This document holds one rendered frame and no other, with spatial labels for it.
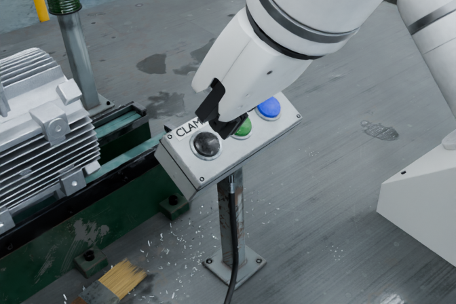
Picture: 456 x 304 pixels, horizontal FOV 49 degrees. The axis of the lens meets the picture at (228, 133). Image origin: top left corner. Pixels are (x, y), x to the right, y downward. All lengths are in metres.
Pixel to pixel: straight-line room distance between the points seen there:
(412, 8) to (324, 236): 0.37
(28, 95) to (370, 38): 0.96
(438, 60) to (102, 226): 0.57
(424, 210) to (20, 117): 0.57
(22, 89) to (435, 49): 0.58
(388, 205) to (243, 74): 0.51
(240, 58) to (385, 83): 0.85
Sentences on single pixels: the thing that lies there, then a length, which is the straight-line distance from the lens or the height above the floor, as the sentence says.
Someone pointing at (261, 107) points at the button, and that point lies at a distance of 0.59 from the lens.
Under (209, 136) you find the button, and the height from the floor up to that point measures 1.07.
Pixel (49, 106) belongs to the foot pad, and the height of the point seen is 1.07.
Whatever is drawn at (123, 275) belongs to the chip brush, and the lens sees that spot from 0.77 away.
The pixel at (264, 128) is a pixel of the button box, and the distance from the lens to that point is 0.58.
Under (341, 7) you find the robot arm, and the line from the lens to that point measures 0.32.
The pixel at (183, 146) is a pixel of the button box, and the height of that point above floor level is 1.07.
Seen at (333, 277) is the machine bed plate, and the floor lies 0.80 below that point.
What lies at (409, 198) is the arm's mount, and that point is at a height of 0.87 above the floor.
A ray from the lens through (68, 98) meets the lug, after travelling 0.64.
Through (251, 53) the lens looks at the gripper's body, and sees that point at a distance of 0.36.
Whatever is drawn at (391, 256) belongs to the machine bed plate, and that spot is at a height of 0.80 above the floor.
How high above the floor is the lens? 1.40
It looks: 37 degrees down
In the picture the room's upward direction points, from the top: 3 degrees counter-clockwise
